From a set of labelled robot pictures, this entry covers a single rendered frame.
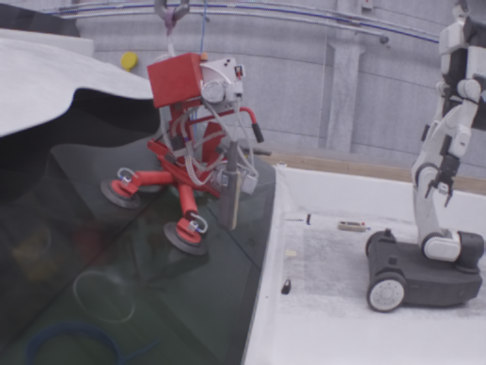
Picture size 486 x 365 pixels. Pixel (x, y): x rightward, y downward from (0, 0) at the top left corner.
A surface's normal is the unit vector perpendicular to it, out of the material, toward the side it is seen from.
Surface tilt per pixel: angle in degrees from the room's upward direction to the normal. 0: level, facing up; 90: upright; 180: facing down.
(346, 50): 90
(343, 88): 90
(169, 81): 90
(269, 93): 90
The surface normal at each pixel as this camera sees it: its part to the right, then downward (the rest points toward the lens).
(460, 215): -0.35, 0.22
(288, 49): -0.13, 0.25
